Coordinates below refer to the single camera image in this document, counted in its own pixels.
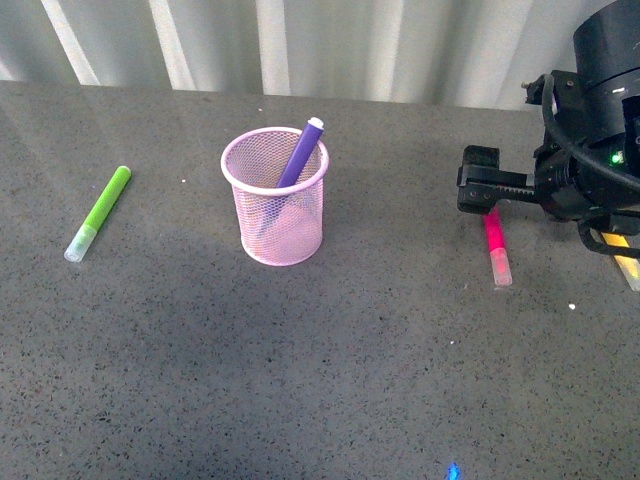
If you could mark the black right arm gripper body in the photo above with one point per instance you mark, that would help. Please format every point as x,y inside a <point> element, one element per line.
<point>603,121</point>

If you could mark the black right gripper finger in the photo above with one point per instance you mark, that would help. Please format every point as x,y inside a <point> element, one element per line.
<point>482,184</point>

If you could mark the pink pen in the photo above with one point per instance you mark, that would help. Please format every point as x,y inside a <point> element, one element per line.
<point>497,250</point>

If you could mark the purple pen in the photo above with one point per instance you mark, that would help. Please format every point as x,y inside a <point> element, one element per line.
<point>293,169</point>

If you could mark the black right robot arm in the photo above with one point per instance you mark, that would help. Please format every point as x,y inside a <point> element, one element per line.
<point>605,45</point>

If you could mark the pink mesh cup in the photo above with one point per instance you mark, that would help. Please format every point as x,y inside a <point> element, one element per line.
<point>278,226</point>

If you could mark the yellow pen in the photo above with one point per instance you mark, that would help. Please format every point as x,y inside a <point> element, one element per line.
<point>628,266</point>

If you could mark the white curtain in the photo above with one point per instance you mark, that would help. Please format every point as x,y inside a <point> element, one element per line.
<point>460,53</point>

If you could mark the green pen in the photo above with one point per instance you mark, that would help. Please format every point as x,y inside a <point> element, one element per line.
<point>90,227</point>

